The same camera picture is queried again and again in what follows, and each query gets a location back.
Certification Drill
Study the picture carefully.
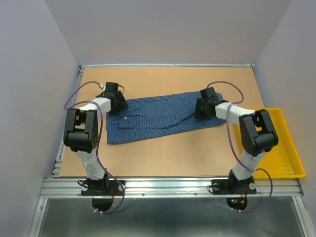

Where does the blue plaid long sleeve shirt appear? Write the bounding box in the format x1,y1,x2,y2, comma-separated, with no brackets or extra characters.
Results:
106,91,226,145

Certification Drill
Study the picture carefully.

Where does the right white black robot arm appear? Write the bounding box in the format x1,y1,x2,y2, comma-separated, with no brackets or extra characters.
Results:
195,87,278,195

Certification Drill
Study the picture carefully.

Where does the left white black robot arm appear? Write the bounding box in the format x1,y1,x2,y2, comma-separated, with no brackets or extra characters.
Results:
63,81,129,196

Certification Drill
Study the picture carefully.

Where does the yellow plastic tray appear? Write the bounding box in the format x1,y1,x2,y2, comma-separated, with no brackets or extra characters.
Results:
257,108,306,179

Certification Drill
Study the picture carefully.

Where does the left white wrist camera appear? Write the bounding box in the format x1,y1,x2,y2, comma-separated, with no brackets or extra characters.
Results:
99,83,106,91

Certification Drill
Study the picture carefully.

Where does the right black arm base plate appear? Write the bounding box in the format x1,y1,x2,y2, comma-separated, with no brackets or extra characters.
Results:
208,179,257,195

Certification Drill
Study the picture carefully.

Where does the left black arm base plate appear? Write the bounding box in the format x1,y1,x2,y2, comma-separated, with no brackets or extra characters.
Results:
78,180,123,197

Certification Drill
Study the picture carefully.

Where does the aluminium front rail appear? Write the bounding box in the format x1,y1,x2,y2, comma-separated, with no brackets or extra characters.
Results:
39,177,303,198

